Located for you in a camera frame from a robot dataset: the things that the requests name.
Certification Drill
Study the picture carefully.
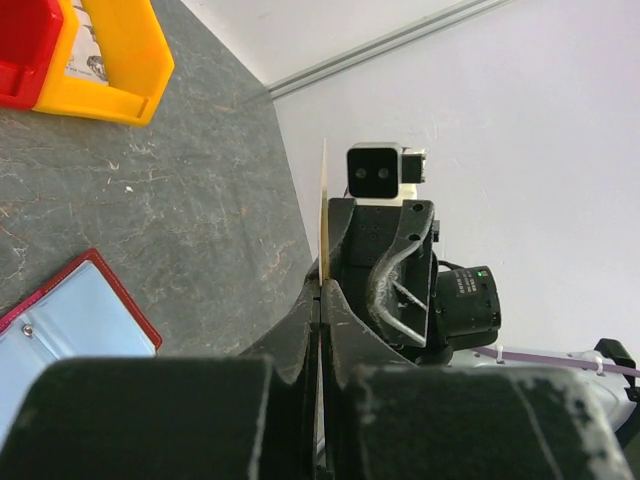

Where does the red plastic bin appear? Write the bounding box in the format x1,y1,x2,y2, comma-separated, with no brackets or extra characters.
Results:
1,0,79,114

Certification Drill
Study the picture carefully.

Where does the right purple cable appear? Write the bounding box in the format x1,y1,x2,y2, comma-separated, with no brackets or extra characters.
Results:
494,347,640,379

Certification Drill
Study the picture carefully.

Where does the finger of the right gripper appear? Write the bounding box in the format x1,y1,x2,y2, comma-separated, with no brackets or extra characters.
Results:
367,200,432,347
328,198,356,279

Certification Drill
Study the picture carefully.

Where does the white card in yellow bin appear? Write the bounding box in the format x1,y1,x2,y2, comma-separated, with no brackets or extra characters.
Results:
65,0,108,85

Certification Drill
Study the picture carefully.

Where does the yellow plastic bin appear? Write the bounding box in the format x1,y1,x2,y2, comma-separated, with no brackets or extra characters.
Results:
33,0,174,127

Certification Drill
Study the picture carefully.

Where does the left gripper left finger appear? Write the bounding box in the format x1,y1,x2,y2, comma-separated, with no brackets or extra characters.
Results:
1,281,320,479

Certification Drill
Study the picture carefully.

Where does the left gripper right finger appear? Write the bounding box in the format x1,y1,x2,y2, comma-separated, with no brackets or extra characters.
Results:
321,281,635,479

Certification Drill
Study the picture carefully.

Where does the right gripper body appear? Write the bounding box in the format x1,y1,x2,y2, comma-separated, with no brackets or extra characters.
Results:
327,198,440,360

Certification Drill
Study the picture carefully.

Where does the red leather card holder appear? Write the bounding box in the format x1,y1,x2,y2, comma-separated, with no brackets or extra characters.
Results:
1,248,162,438

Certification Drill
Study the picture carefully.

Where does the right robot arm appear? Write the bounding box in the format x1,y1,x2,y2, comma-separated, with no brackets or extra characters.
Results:
321,198,639,447

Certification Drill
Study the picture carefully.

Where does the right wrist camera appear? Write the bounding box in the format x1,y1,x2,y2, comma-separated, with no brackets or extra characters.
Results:
344,142,427,206

